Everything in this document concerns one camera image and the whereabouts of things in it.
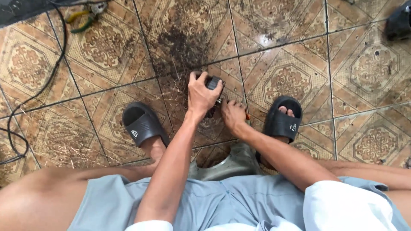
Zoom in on grey low stool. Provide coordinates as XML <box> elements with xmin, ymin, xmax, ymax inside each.
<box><xmin>188</xmin><ymin>143</ymin><xmax>262</xmax><ymax>182</ymax></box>

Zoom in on person's right hand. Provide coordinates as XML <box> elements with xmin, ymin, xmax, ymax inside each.
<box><xmin>220</xmin><ymin>99</ymin><xmax>248</xmax><ymax>130</ymax></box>

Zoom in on black motor part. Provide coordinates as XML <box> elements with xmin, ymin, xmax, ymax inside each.
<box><xmin>197</xmin><ymin>73</ymin><xmax>225</xmax><ymax>118</ymax></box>

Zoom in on person's right leg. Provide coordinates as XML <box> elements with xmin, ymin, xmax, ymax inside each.
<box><xmin>260</xmin><ymin>106</ymin><xmax>411</xmax><ymax>227</ymax></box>

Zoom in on black rubber sandal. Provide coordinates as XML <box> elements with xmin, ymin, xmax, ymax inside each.
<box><xmin>122</xmin><ymin>102</ymin><xmax>171</xmax><ymax>148</ymax></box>
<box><xmin>262</xmin><ymin>96</ymin><xmax>303</xmax><ymax>144</ymax></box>

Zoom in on person's left hand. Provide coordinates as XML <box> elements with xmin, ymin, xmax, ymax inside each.
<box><xmin>187</xmin><ymin>71</ymin><xmax>224</xmax><ymax>119</ymax></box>

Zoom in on black rounded device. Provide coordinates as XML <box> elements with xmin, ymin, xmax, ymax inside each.
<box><xmin>385</xmin><ymin>0</ymin><xmax>411</xmax><ymax>41</ymax></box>

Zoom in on person's leg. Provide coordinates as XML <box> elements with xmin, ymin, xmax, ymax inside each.
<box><xmin>260</xmin><ymin>106</ymin><xmax>411</xmax><ymax>227</ymax></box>
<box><xmin>0</xmin><ymin>136</ymin><xmax>167</xmax><ymax>231</ymax></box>

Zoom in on orange handled screwdriver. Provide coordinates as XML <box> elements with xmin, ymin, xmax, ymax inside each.
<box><xmin>216</xmin><ymin>98</ymin><xmax>251</xmax><ymax>121</ymax></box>

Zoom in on person's left leg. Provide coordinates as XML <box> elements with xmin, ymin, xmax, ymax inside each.
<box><xmin>0</xmin><ymin>136</ymin><xmax>167</xmax><ymax>231</ymax></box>

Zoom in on black cable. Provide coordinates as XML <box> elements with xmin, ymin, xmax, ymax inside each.
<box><xmin>0</xmin><ymin>0</ymin><xmax>68</xmax><ymax>166</ymax></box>

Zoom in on yellow green handled pliers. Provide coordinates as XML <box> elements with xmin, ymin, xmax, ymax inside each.
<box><xmin>65</xmin><ymin>3</ymin><xmax>108</xmax><ymax>34</ymax></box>

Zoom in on dark grey mat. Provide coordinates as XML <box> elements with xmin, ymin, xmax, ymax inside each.
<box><xmin>0</xmin><ymin>0</ymin><xmax>106</xmax><ymax>29</ymax></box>

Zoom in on grey shorts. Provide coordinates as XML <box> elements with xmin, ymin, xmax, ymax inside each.
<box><xmin>67</xmin><ymin>175</ymin><xmax>411</xmax><ymax>231</ymax></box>

